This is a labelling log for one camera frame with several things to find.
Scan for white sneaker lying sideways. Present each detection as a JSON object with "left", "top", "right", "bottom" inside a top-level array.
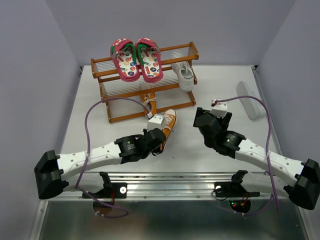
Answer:
[{"left": 236, "top": 81, "right": 266, "bottom": 121}]

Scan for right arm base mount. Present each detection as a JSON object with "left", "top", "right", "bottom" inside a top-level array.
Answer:
[{"left": 212, "top": 170, "right": 260, "bottom": 199}]

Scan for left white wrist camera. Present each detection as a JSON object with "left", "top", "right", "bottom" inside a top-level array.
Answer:
[{"left": 146, "top": 114, "right": 166, "bottom": 131}]

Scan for orange wooden shoe shelf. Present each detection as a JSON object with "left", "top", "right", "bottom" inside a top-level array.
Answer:
[{"left": 90, "top": 41, "right": 199, "bottom": 113}]

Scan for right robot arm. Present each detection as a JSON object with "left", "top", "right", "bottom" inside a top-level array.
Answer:
[{"left": 193, "top": 107, "right": 320, "bottom": 210}]

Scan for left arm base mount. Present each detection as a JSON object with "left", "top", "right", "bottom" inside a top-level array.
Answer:
[{"left": 80, "top": 171, "right": 128, "bottom": 199}]

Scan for white sneaker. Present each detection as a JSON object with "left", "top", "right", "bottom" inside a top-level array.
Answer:
[{"left": 171, "top": 61, "right": 194, "bottom": 92}]

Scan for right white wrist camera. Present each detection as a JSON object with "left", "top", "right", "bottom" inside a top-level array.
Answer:
[{"left": 209, "top": 99, "right": 228, "bottom": 118}]

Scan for pink flip-flop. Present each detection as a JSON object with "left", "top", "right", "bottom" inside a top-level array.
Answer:
[{"left": 110, "top": 38, "right": 140, "bottom": 83}]

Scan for orange sneaker one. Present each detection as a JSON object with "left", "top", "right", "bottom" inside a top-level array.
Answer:
[
  {"left": 140, "top": 92, "right": 157, "bottom": 117},
  {"left": 159, "top": 109, "right": 177, "bottom": 153}
]

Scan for aluminium mounting rail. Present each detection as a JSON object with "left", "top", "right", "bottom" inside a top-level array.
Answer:
[{"left": 72, "top": 171, "right": 306, "bottom": 201}]

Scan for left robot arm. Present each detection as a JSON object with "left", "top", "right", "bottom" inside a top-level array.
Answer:
[{"left": 34, "top": 128, "right": 166, "bottom": 200}]

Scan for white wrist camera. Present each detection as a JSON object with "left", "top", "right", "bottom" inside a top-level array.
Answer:
[
  {"left": 146, "top": 114, "right": 166, "bottom": 131},
  {"left": 209, "top": 99, "right": 228, "bottom": 118}
]

